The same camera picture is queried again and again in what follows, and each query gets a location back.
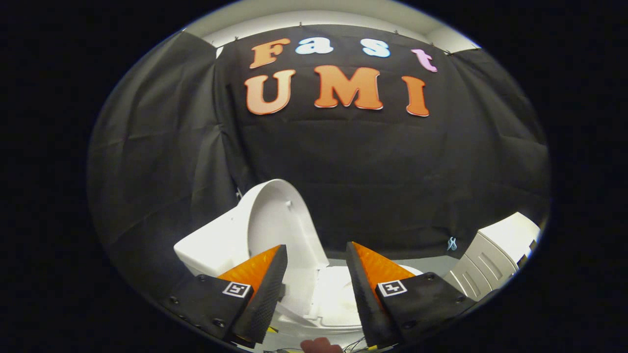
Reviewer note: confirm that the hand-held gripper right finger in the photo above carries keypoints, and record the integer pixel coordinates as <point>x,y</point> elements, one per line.
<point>365,299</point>

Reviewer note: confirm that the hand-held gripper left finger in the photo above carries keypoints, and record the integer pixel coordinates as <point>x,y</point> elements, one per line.
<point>267,294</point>

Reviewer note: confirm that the white toilet lid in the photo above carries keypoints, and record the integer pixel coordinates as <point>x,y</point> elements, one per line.
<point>279,220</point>

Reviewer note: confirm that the white toilet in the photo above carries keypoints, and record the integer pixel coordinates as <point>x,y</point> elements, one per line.
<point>211,247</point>

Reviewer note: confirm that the light blue clip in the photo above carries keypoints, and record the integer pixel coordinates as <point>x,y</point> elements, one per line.
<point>451,243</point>

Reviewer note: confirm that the black backdrop cloth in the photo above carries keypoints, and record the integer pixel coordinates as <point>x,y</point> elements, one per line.
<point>368,171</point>

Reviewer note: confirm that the white drawer cabinet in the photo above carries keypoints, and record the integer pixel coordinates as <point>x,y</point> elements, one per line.
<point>495,255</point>

